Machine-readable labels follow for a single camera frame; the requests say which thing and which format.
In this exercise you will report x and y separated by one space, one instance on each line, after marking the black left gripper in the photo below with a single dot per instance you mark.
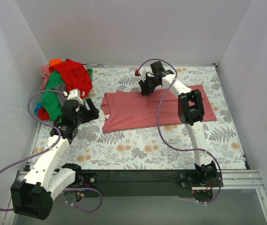
86 112

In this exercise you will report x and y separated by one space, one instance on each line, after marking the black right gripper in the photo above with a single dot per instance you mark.
147 85

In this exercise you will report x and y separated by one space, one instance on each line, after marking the pink t shirt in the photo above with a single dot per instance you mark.
131 110

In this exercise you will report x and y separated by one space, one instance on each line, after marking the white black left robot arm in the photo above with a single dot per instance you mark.
34 195

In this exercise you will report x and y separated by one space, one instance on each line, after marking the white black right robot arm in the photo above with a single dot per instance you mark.
191 113

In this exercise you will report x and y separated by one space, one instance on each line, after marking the grey t shirt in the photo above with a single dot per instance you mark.
61 87

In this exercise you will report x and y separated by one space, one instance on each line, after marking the red t shirt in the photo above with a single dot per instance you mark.
75 75

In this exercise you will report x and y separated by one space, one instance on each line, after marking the green t shirt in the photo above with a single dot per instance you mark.
51 101

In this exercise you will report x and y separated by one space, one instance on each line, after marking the blue cloth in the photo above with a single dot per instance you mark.
38 107

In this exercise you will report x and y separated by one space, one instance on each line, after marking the floral patterned table mat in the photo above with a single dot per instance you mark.
144 149

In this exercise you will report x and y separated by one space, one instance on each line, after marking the orange cloth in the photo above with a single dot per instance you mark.
54 62

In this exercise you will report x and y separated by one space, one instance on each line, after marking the light pink cloth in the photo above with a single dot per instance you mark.
46 75

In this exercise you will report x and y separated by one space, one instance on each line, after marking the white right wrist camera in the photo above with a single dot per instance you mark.
143 74

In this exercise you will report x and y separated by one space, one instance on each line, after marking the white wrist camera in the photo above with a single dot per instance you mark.
143 74
74 94

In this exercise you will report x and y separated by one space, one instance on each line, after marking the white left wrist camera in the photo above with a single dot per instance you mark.
74 94

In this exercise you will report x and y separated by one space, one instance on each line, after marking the aluminium front frame rail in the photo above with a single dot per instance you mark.
231 179

